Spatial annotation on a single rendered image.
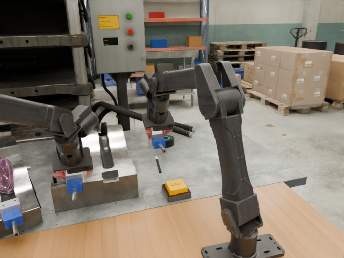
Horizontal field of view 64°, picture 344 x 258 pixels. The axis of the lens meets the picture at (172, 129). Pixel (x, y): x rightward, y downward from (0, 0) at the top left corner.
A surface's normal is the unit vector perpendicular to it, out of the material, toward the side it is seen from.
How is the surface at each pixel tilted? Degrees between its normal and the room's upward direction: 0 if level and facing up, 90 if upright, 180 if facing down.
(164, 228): 0
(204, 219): 0
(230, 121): 71
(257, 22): 90
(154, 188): 0
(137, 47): 90
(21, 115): 92
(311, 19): 90
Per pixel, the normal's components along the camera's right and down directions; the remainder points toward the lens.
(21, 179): 0.26, -0.68
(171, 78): -0.77, 0.16
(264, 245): -0.01, -0.93
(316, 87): 0.22, 0.20
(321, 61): 0.22, 0.48
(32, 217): 0.57, 0.29
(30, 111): 0.86, 0.09
